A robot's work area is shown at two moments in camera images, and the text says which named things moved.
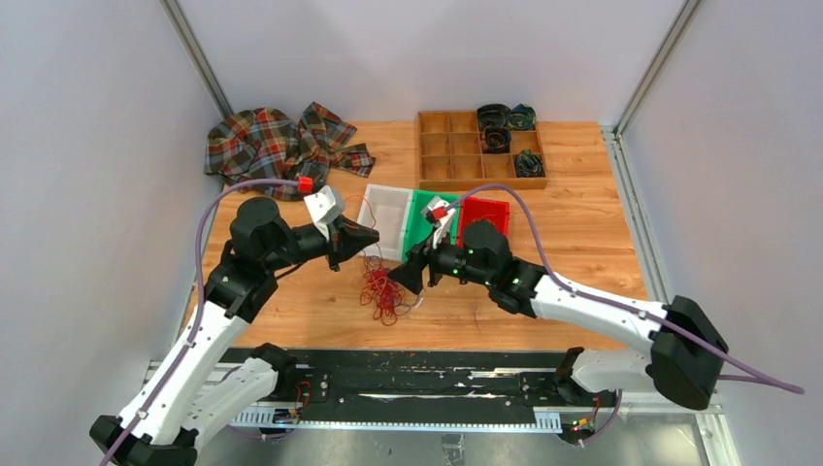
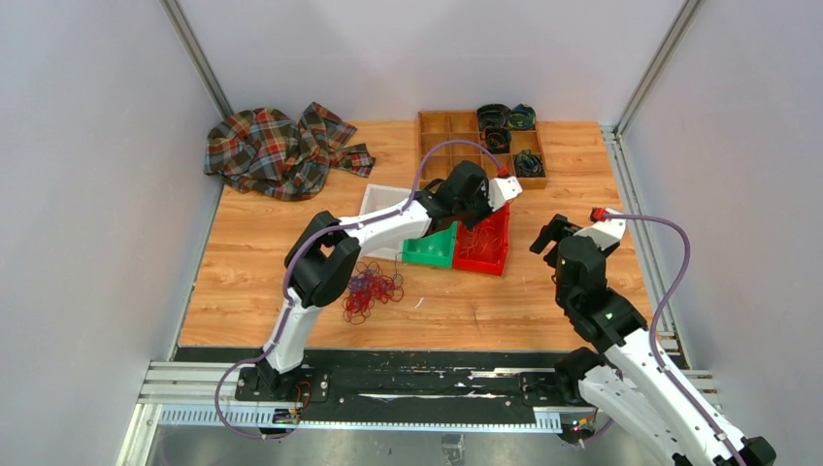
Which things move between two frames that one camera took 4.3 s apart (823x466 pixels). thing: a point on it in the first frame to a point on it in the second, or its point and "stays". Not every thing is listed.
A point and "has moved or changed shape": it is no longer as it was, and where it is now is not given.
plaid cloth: [268, 145] stays
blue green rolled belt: [522, 117] stays
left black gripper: [346, 239] to [483, 194]
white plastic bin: [387, 211] stays
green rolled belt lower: [529, 164] stays
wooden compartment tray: [449, 154] stays
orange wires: [372, 213] has moved or changed shape
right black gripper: [410, 274] to [558, 227]
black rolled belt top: [493, 115] stays
